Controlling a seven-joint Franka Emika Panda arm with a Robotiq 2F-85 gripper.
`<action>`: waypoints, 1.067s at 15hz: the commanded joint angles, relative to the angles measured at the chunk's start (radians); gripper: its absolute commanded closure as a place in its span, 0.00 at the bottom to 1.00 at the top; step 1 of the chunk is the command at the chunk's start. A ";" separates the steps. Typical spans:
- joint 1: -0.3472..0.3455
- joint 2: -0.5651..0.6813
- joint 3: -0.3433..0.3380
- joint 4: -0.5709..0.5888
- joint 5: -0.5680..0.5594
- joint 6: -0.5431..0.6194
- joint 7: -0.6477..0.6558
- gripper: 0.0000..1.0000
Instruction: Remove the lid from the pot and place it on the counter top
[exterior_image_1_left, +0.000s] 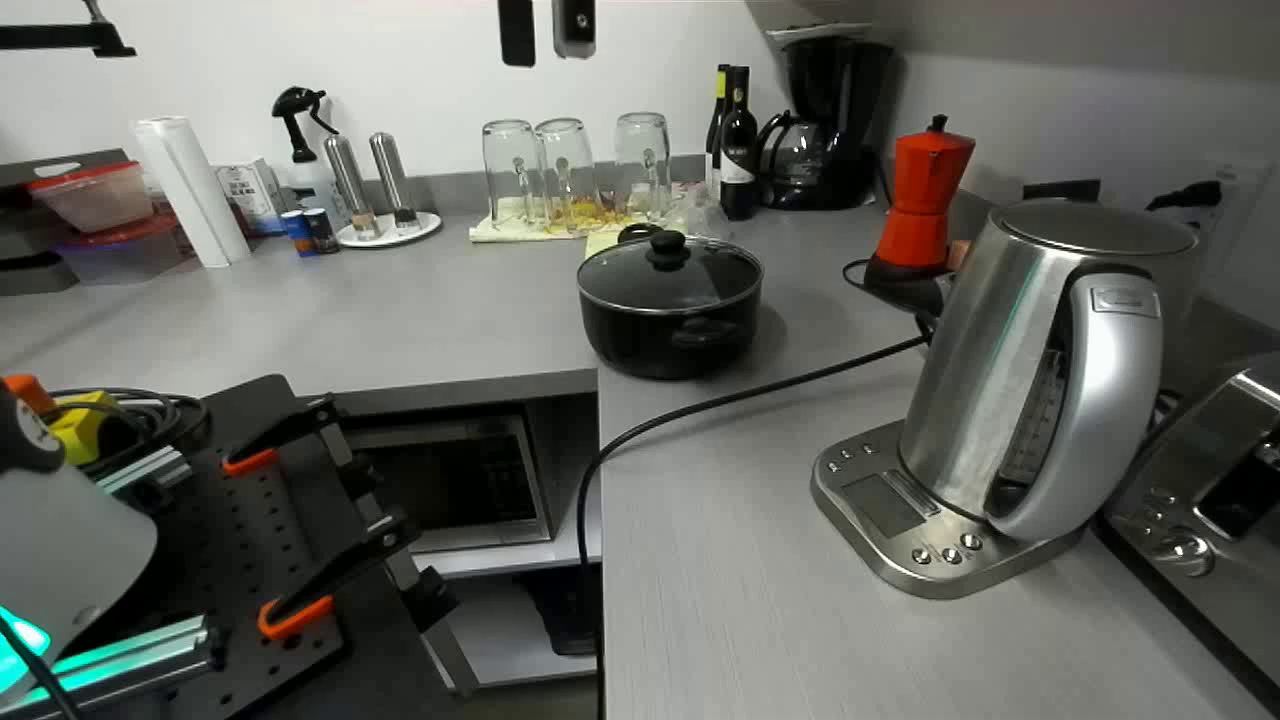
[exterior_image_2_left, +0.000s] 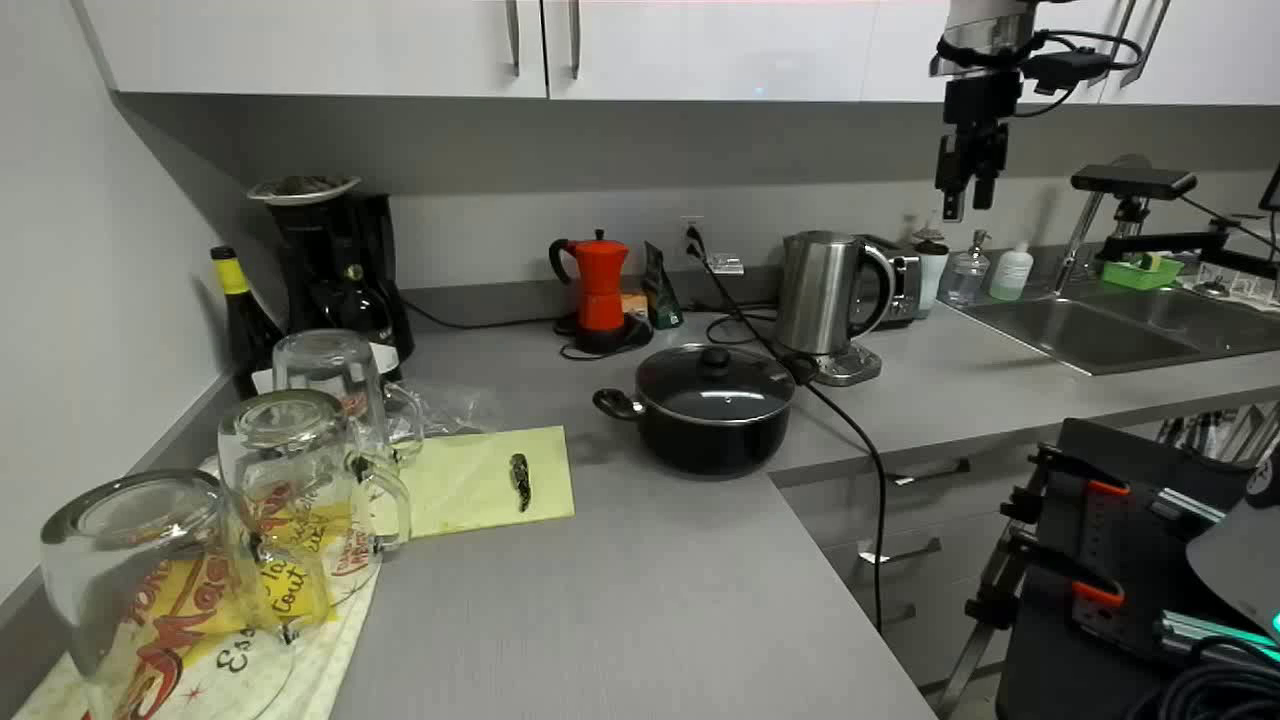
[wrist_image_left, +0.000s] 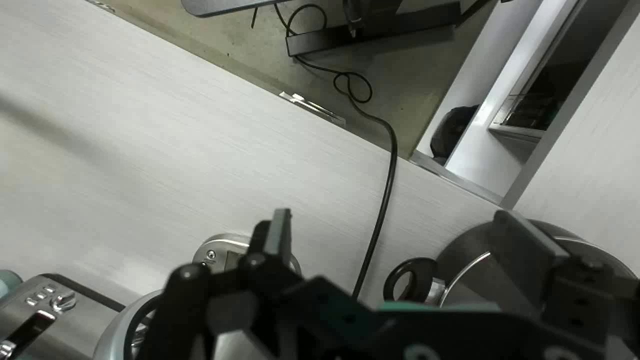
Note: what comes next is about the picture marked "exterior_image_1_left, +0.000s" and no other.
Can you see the steel kettle base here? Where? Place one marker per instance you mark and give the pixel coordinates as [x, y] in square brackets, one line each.
[864, 504]

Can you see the plastic container with red lid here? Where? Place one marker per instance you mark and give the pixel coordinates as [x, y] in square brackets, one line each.
[126, 240]
[93, 196]

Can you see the white round plate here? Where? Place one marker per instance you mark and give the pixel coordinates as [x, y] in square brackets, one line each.
[402, 233]

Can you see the steel pepper grinder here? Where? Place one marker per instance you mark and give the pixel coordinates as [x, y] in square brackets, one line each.
[393, 175]
[346, 180]

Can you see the glass lid with black knob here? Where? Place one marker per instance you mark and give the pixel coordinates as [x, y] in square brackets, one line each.
[704, 272]

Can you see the black drip coffee maker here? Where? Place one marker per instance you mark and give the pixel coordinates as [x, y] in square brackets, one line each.
[841, 95]

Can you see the black pegboard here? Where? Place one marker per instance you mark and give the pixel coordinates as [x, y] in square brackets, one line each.
[227, 563]

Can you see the stainless steel toaster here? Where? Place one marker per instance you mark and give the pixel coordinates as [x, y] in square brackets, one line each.
[1201, 501]

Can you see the grey robot base cover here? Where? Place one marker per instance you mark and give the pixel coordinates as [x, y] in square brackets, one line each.
[64, 563]

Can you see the dark wine bottle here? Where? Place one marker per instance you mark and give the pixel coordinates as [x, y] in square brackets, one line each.
[732, 142]

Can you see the yellow tool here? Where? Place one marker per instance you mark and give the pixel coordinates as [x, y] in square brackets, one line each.
[82, 427]

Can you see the black metal bracket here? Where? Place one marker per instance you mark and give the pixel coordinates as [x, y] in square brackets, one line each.
[55, 36]

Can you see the white paper towel roll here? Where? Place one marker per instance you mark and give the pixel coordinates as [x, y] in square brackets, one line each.
[195, 192]

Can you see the blue can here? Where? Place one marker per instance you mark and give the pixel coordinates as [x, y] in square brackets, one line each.
[312, 228]

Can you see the printed white dish towel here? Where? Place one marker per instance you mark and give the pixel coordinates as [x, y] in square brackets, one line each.
[503, 228]

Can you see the clear drinking glass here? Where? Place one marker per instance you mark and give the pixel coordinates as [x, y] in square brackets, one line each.
[564, 162]
[510, 166]
[640, 152]

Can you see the red moka pot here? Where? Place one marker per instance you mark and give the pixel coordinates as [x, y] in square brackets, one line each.
[920, 201]

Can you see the teal lit metal rail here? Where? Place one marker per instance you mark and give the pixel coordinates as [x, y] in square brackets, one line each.
[123, 661]

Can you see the spray bottle with black trigger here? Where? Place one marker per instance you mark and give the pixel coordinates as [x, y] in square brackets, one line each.
[311, 175]

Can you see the stainless steel electric kettle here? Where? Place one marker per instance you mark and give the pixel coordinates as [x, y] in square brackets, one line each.
[984, 363]

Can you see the black cooking pot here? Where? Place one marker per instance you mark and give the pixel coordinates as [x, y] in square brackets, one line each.
[666, 346]

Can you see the black wall outlet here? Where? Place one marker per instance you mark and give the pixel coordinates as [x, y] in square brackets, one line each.
[1060, 188]

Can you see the black moka pot base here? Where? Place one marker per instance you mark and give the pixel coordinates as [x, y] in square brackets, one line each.
[898, 291]

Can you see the black clamp with orange tip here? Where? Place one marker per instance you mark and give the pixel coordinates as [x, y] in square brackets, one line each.
[346, 566]
[301, 431]

